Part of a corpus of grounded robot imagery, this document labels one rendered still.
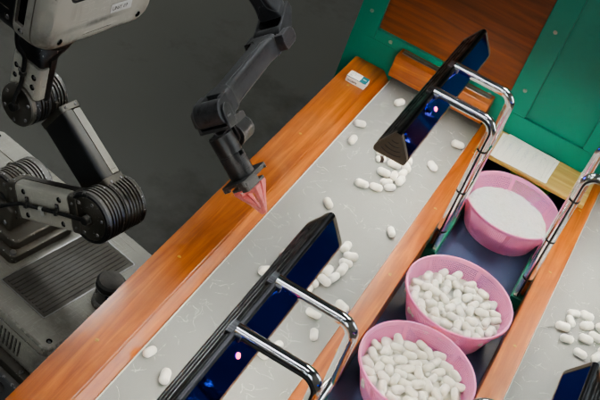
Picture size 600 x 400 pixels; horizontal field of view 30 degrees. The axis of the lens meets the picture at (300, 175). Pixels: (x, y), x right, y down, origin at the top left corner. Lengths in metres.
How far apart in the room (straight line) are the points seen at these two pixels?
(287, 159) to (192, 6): 2.05
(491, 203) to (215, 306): 0.93
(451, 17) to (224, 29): 1.70
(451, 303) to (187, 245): 0.64
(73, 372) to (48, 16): 0.69
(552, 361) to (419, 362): 0.35
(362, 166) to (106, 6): 0.90
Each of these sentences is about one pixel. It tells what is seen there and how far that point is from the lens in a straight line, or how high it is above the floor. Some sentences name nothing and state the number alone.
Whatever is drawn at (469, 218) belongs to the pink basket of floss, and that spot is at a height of 0.72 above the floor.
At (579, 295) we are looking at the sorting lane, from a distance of 2.89.
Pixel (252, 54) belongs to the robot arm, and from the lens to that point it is 2.61.
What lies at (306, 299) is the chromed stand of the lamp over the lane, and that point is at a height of 1.12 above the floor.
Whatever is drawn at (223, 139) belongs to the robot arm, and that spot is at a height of 1.00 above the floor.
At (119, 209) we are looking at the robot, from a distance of 2.52.
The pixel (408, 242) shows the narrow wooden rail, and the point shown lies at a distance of 2.73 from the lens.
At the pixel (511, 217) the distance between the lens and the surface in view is 3.01.
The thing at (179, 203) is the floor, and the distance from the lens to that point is 3.77.
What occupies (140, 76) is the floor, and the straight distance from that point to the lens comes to 4.28.
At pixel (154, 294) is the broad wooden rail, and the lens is 2.37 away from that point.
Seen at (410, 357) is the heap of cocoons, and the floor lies 0.74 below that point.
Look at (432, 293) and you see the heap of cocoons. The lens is 2.67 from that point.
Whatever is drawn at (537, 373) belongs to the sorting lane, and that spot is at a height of 0.74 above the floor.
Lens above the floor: 2.45
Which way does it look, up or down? 37 degrees down
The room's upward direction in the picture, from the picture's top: 21 degrees clockwise
